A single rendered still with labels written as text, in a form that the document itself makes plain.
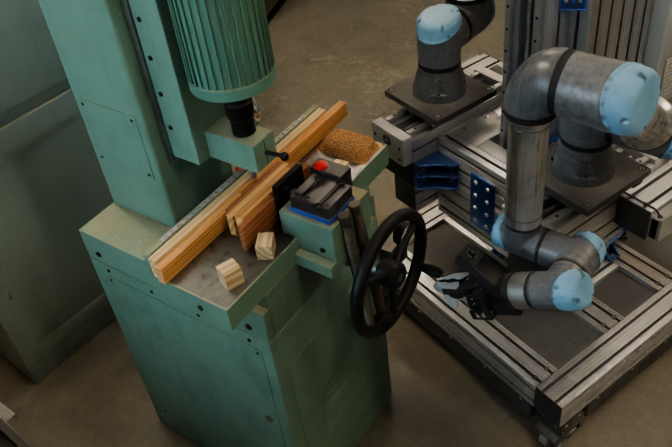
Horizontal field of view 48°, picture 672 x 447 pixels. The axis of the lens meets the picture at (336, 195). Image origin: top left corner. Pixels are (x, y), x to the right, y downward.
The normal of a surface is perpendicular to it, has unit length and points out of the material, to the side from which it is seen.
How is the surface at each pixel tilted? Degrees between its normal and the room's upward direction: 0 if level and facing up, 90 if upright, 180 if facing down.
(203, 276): 0
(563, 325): 0
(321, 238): 90
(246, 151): 90
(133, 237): 0
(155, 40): 90
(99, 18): 90
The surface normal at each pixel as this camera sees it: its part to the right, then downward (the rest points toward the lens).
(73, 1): -0.55, 0.57
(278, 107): -0.10, -0.77
